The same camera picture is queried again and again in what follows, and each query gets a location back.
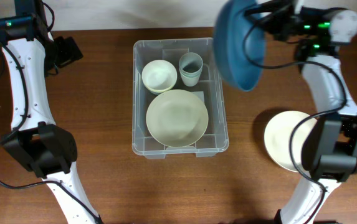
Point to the blue shallow bowl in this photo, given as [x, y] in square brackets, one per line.
[233, 41]

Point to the clear plastic storage container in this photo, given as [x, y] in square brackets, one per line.
[216, 138]

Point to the mint green cup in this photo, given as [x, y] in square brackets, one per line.
[190, 74]

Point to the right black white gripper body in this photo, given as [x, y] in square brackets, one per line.
[288, 23]

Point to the yellow small bowl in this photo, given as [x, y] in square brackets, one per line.
[159, 87]

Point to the white label in container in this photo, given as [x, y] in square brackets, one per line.
[199, 94]

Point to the cream bowl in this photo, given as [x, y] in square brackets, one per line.
[177, 118]
[277, 135]

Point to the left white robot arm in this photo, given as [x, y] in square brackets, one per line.
[35, 141]

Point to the white small bowl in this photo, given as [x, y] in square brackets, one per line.
[159, 71]

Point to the grey white cup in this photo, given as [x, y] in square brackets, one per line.
[191, 62]

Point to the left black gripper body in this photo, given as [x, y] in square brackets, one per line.
[66, 52]

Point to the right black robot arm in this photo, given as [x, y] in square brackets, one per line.
[329, 153]

